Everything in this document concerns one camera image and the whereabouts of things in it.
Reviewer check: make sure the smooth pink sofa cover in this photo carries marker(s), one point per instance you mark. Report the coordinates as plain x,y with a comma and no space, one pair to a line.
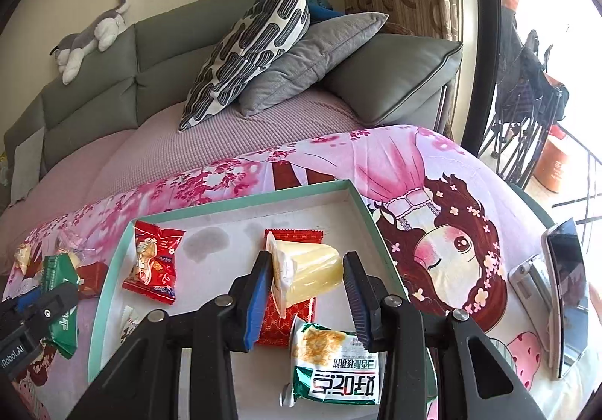
70,180

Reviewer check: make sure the grey sofa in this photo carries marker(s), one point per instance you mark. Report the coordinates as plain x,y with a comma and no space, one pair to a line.
390,72

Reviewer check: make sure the white biscuit packet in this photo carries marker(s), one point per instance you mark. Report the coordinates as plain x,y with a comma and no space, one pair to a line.
129,323

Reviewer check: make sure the green white noodle packet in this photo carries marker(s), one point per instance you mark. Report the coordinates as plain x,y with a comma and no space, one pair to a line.
329,377

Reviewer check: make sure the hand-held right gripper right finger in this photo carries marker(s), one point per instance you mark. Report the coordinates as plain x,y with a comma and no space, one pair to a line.
357,298

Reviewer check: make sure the grey white plush dog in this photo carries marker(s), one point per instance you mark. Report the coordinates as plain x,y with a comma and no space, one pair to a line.
89,41

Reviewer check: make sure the red patterned snack packet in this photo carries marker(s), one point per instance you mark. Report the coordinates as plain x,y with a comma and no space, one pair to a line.
294,235

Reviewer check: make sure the green snack packet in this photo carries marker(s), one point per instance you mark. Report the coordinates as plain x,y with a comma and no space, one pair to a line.
59,269

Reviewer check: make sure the dark red snack packet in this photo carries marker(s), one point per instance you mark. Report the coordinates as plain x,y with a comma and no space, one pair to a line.
94,279

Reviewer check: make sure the orange bucket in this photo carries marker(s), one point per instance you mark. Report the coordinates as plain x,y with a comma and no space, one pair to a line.
555,166

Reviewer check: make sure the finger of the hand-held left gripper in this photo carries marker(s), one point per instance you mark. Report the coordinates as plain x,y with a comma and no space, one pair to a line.
51,307
26,300

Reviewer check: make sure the dark folding chair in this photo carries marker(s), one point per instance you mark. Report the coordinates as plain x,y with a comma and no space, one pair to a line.
522,86

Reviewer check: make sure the clear pale bread packet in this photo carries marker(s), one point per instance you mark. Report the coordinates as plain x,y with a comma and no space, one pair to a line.
70,241

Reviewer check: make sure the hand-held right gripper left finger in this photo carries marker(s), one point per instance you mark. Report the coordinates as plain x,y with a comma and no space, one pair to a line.
254,302

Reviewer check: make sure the silver device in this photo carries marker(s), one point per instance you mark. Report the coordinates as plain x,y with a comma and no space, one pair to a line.
531,288

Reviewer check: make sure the clear yellow bread packet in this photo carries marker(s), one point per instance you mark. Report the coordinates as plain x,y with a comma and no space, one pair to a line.
22,258

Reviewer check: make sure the black smartphone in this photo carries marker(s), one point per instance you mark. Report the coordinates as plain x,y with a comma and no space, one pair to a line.
569,298

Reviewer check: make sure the black white patterned pillow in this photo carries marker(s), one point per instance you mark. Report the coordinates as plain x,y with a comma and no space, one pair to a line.
244,53

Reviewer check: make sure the pink waffle sofa cover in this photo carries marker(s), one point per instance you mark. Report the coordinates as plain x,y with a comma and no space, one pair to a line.
235,133

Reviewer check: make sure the dark door frame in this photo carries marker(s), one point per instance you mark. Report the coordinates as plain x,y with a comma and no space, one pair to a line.
479,48

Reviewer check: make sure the red twisted candy packet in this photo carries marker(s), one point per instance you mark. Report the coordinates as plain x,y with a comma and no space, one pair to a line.
150,260

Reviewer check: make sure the cartoon printed blanket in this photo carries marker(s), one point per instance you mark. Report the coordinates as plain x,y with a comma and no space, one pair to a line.
423,157

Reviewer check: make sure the teal cardboard box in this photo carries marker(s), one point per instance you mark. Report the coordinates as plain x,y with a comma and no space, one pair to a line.
221,232

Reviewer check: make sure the pale grey pillow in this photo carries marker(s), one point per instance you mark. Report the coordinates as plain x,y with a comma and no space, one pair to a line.
27,166

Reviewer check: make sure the yellow jelly cup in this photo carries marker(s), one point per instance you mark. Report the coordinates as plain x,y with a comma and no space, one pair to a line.
310,269

